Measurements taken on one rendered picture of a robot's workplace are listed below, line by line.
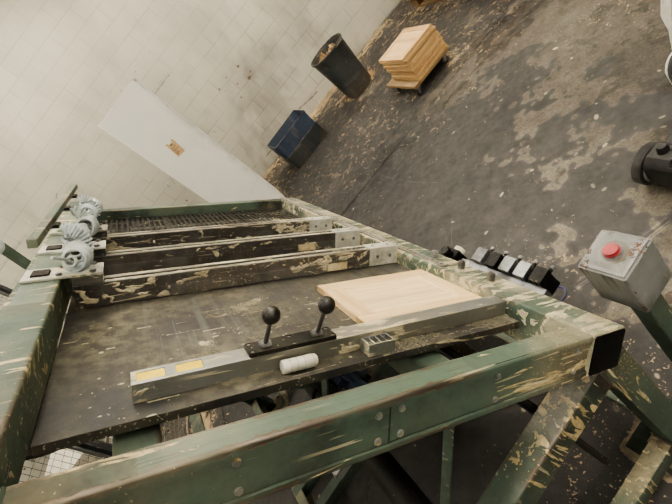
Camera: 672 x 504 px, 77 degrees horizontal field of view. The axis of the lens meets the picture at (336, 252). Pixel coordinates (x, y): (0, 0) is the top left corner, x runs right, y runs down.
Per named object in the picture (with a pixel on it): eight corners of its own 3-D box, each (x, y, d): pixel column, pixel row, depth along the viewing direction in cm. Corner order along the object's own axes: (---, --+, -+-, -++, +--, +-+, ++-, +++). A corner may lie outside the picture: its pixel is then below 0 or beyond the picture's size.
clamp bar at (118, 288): (399, 264, 162) (403, 202, 156) (26, 319, 111) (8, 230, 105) (385, 257, 171) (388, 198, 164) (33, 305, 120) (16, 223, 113)
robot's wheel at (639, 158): (665, 159, 204) (653, 131, 194) (676, 160, 200) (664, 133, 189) (638, 191, 205) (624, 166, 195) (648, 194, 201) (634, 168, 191)
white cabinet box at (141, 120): (288, 200, 518) (132, 79, 414) (259, 237, 521) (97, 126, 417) (276, 188, 570) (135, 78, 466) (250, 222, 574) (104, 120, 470)
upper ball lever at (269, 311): (275, 353, 90) (284, 315, 81) (258, 357, 89) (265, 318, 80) (270, 338, 92) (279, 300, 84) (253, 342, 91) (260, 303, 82)
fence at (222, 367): (505, 314, 119) (506, 301, 118) (133, 404, 78) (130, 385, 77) (491, 307, 123) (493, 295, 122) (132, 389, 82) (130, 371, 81)
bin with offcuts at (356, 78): (381, 71, 526) (346, 30, 493) (355, 104, 529) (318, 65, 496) (364, 71, 570) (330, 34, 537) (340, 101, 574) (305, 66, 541)
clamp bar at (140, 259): (362, 246, 187) (364, 192, 181) (43, 284, 136) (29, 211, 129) (351, 241, 196) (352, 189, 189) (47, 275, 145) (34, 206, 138)
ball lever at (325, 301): (326, 342, 95) (340, 304, 86) (310, 345, 94) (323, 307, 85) (320, 328, 98) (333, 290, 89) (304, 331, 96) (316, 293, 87)
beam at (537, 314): (618, 366, 104) (627, 326, 101) (587, 378, 99) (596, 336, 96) (294, 213, 293) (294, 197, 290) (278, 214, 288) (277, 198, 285)
